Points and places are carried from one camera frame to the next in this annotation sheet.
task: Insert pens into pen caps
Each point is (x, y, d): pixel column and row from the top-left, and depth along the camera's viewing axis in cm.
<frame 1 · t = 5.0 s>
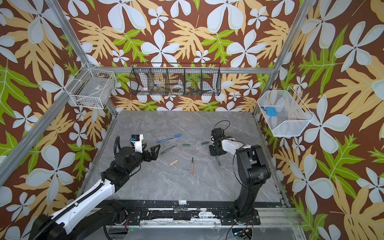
left hand: (153, 143, 80), fingers open
right hand: (213, 151, 99), fingers open
blue pen: (163, 140, 107), on the table
blue pen cap: (177, 136, 109), on the table
dark green pen: (164, 151, 100), on the table
light green pen cap: (203, 143, 106), on the table
light green pen: (218, 160, 95), on the table
beige pen: (192, 166, 93), on the table
beige pen cap: (174, 162, 95), on the table
blue object in basket: (271, 111, 87), point 27 cm above the table

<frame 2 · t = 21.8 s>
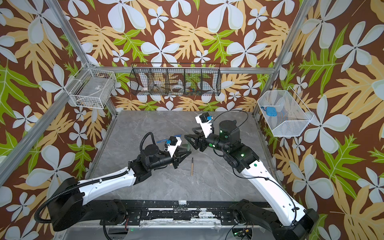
left hand: (190, 149, 71), fingers closed
right hand: (188, 133, 64), fingers open
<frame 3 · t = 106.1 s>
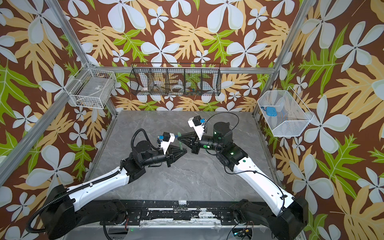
left hand: (185, 148, 68), fingers closed
right hand: (178, 140, 63), fingers closed
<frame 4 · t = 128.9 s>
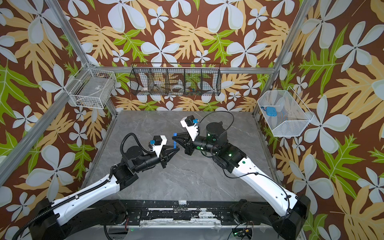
left hand: (177, 146, 67), fingers closed
right hand: (173, 138, 61), fingers closed
